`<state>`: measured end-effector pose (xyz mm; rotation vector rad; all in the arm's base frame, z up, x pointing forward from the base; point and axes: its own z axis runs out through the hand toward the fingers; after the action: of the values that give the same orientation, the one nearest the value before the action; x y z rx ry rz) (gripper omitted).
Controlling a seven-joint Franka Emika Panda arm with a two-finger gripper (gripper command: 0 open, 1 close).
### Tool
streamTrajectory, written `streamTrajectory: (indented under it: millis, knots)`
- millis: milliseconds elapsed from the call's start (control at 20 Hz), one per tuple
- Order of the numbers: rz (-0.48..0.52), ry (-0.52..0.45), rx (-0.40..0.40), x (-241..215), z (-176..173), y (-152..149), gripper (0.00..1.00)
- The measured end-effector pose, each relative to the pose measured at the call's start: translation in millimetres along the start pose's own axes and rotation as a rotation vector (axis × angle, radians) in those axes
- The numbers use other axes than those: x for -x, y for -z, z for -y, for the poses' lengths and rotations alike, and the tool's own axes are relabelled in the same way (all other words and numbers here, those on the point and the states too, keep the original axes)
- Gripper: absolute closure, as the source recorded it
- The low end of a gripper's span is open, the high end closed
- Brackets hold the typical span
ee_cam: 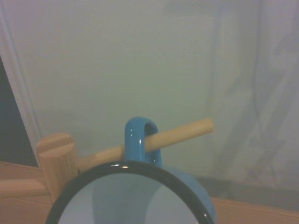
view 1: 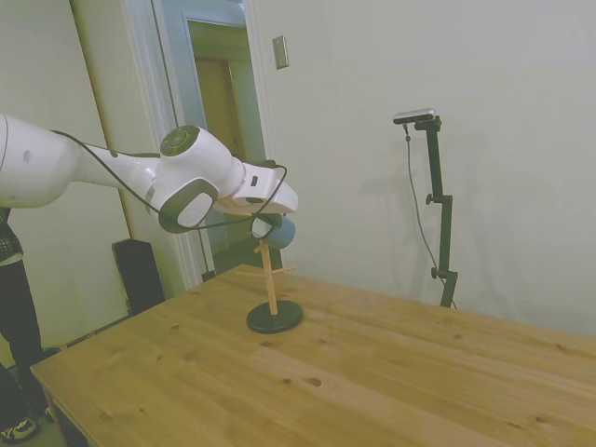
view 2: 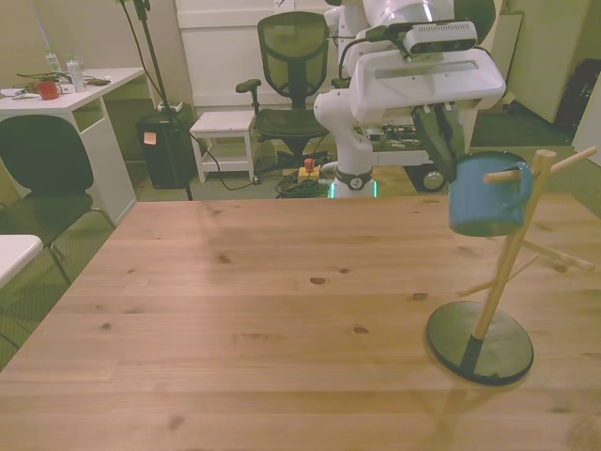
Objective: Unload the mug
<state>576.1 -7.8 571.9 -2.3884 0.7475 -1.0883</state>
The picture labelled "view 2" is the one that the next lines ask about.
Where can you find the black plastic chair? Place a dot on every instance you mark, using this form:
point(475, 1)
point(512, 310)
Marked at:
point(42, 155)

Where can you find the orange sticky note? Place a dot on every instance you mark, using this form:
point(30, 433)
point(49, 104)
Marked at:
point(150, 138)

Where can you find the red mug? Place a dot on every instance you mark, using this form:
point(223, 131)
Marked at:
point(48, 90)

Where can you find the small white stool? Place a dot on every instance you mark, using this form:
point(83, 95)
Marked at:
point(220, 121)

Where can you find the wooden mug tree stand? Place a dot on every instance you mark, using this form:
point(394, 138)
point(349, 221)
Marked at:
point(493, 300)

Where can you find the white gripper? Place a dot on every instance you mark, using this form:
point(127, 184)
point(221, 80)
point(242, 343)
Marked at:
point(422, 89)

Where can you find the black mesh office chair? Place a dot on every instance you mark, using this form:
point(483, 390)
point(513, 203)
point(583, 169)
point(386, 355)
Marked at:
point(291, 61)

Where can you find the yellow red emergency stop button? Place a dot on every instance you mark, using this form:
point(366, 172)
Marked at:
point(309, 171)

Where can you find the white wheeled equipment cart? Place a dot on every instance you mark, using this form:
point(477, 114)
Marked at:
point(399, 157)

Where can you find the small white box device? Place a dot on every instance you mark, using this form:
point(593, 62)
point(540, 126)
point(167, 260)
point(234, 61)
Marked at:
point(171, 106)

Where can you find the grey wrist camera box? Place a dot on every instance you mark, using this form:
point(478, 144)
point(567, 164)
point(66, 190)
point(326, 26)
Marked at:
point(439, 37)

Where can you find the white desk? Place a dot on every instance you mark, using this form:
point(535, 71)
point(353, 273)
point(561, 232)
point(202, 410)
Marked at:
point(108, 160)

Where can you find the white table corner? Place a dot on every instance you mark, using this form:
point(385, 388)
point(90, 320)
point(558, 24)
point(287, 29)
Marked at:
point(16, 253)

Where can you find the black tripod stand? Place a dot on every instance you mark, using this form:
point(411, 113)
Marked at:
point(157, 80)

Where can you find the clear plastic bottle green cap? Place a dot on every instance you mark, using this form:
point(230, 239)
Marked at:
point(76, 75)

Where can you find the dark flat small object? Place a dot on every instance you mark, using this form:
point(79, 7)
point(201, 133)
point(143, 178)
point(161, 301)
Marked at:
point(98, 82)

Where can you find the white leaning board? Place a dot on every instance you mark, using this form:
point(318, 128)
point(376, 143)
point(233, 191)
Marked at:
point(512, 47)

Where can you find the plastic bottle green label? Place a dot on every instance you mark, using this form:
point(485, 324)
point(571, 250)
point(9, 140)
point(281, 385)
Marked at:
point(52, 62)

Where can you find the black computer tower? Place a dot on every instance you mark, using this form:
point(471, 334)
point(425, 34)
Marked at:
point(164, 160)

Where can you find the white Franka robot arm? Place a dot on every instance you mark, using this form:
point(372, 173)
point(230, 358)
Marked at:
point(349, 141)

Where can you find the blue enamel mug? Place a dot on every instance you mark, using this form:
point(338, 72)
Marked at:
point(479, 202)

